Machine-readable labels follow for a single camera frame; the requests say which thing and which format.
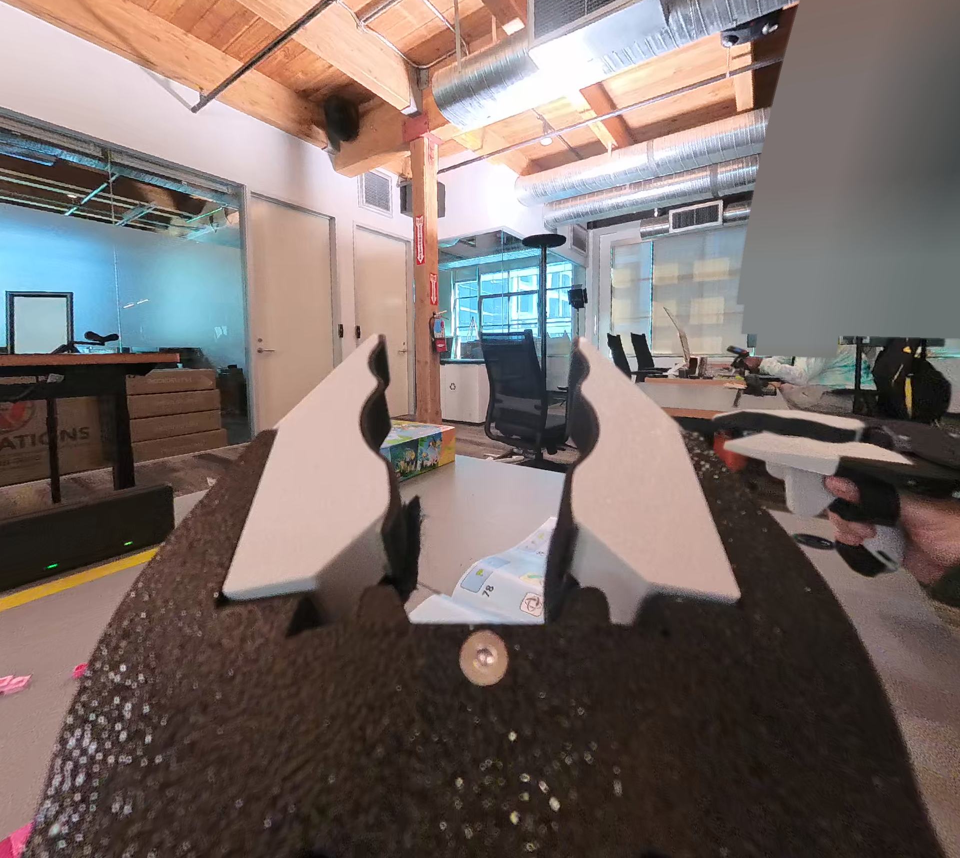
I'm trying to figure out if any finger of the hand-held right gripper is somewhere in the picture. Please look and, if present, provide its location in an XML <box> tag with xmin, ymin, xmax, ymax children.
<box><xmin>711</xmin><ymin>410</ymin><xmax>885</xmax><ymax>445</ymax></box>
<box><xmin>723</xmin><ymin>432</ymin><xmax>915</xmax><ymax>518</ymax></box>

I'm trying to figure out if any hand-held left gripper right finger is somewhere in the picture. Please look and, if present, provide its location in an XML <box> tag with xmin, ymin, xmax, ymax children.
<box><xmin>549</xmin><ymin>338</ymin><xmax>742</xmax><ymax>625</ymax></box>

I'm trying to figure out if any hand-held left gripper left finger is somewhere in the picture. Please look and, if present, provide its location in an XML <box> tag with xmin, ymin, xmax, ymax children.
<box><xmin>222</xmin><ymin>335</ymin><xmax>423</xmax><ymax>625</ymax></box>

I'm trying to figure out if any colourful lego box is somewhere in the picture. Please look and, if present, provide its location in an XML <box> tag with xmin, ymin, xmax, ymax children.
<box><xmin>378</xmin><ymin>421</ymin><xmax>457</xmax><ymax>483</ymax></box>

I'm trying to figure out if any lego instruction booklet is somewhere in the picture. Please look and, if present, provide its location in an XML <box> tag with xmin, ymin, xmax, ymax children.
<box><xmin>408</xmin><ymin>516</ymin><xmax>560</xmax><ymax>625</ymax></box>

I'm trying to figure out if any person's right hand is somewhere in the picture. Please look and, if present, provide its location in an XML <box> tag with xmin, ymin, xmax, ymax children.
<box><xmin>821</xmin><ymin>474</ymin><xmax>960</xmax><ymax>587</ymax></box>

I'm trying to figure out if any black backpack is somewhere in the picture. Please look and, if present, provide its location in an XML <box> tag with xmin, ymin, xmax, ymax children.
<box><xmin>872</xmin><ymin>339</ymin><xmax>952</xmax><ymax>422</ymax></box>

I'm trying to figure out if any red round container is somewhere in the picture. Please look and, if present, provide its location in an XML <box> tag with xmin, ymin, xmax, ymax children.
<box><xmin>711</xmin><ymin>425</ymin><xmax>753</xmax><ymax>474</ymax></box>

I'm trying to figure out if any wooden top desk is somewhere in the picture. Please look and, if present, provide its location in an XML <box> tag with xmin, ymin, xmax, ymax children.
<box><xmin>0</xmin><ymin>350</ymin><xmax>182</xmax><ymax>504</ymax></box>
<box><xmin>637</xmin><ymin>374</ymin><xmax>790</xmax><ymax>422</ymax></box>

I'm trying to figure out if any stack of cardboard boxes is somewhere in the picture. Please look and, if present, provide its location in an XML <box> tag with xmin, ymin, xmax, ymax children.
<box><xmin>125</xmin><ymin>368</ymin><xmax>229</xmax><ymax>463</ymax></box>

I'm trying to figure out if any open laptop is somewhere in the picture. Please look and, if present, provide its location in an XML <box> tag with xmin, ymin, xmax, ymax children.
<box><xmin>663</xmin><ymin>306</ymin><xmax>696</xmax><ymax>377</ymax></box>

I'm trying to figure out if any white door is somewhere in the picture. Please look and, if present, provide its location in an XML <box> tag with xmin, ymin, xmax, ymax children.
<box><xmin>353</xmin><ymin>224</ymin><xmax>414</xmax><ymax>418</ymax></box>
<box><xmin>249</xmin><ymin>191</ymin><xmax>337</xmax><ymax>428</ymax></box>

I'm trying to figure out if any black charging box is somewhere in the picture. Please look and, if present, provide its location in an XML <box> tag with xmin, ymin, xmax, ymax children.
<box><xmin>0</xmin><ymin>482</ymin><xmax>176</xmax><ymax>594</ymax></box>

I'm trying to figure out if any large printed cardboard box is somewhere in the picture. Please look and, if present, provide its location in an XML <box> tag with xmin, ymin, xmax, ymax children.
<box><xmin>0</xmin><ymin>396</ymin><xmax>106</xmax><ymax>489</ymax></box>

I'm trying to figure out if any black disc floor lamp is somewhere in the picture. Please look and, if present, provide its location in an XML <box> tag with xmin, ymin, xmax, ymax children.
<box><xmin>522</xmin><ymin>233</ymin><xmax>569</xmax><ymax>336</ymax></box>

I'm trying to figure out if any black round speaker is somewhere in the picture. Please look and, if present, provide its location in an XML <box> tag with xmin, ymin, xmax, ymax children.
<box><xmin>322</xmin><ymin>95</ymin><xmax>362</xmax><ymax>144</ymax></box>

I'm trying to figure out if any black ceiling pipe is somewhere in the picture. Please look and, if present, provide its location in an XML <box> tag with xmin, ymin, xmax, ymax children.
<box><xmin>191</xmin><ymin>0</ymin><xmax>468</xmax><ymax>114</ymax></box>

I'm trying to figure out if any wooden post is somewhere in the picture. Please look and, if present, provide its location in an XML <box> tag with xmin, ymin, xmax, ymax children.
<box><xmin>409</xmin><ymin>132</ymin><xmax>444</xmax><ymax>424</ymax></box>

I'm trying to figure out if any duct vent grille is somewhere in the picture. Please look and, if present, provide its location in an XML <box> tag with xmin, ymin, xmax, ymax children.
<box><xmin>667</xmin><ymin>200</ymin><xmax>725</xmax><ymax>234</ymax></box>

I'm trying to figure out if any wall vent grille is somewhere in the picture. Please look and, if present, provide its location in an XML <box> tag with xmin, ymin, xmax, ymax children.
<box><xmin>358</xmin><ymin>170</ymin><xmax>396</xmax><ymax>215</ymax></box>

